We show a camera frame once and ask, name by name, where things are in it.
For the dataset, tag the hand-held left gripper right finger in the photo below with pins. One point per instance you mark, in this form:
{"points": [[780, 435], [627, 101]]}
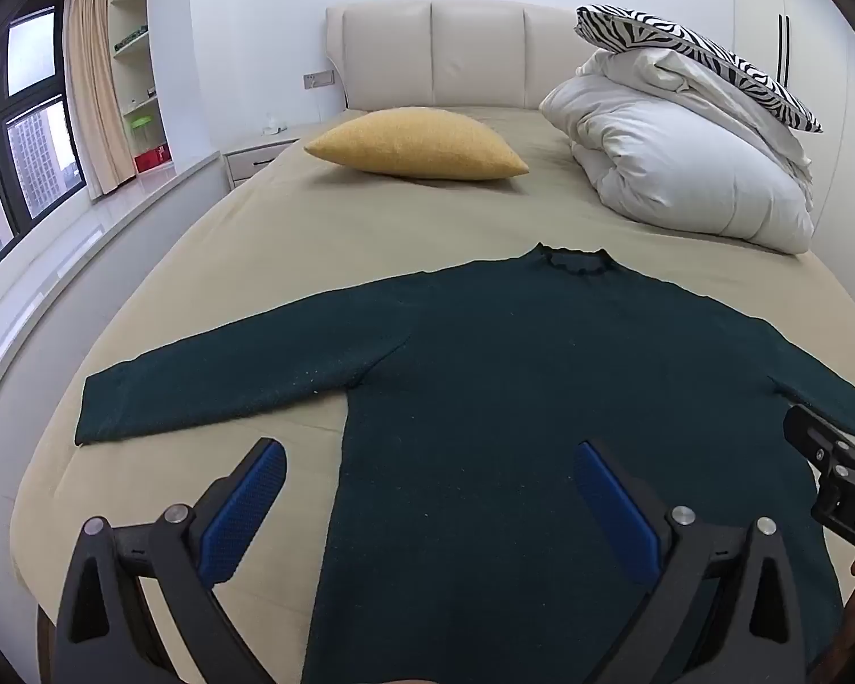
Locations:
{"points": [[613, 506]]}

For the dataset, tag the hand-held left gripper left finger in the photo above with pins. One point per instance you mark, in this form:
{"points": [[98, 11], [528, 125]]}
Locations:
{"points": [[246, 513]]}

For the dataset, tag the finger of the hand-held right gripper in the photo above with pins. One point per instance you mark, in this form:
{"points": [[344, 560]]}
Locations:
{"points": [[812, 434]]}

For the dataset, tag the dark green knit sweater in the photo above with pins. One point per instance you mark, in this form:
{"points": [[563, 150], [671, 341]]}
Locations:
{"points": [[506, 385]]}

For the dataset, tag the bed with beige sheet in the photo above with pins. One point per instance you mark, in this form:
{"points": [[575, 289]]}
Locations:
{"points": [[292, 242]]}

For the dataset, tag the white folded duvet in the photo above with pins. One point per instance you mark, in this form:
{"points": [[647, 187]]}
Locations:
{"points": [[684, 157]]}

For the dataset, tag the white window sill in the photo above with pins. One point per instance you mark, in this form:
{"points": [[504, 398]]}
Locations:
{"points": [[100, 242]]}

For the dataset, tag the white nightstand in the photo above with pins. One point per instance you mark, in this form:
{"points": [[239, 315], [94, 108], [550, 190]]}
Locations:
{"points": [[256, 157]]}

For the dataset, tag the red box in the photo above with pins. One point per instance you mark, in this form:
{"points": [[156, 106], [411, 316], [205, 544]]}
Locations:
{"points": [[151, 159]]}

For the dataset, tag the white wardrobe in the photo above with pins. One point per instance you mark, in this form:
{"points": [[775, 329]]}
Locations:
{"points": [[837, 50]]}

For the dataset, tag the small white nightstand item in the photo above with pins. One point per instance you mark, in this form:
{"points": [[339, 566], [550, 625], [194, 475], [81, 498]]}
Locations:
{"points": [[272, 127]]}

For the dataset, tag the green tray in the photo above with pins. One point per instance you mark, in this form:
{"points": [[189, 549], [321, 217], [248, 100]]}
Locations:
{"points": [[144, 122]]}

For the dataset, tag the zebra print pillow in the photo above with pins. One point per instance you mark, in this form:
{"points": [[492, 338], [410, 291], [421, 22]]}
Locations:
{"points": [[691, 46]]}

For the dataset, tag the yellow pillow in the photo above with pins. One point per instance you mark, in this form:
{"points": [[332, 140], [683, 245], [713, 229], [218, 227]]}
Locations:
{"points": [[417, 144]]}

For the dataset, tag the black framed window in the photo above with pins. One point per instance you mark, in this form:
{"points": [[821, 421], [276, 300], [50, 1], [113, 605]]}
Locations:
{"points": [[35, 128]]}

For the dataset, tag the beige curtain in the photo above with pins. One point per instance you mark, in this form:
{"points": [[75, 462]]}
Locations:
{"points": [[96, 85]]}

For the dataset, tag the cream padded headboard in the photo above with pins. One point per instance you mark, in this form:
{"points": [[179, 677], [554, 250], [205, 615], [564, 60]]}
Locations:
{"points": [[470, 57]]}

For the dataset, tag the wall socket panel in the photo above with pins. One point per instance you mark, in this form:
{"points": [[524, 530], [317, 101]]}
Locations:
{"points": [[319, 79]]}

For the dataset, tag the white wall shelf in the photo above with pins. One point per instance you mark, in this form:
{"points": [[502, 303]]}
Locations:
{"points": [[139, 71]]}

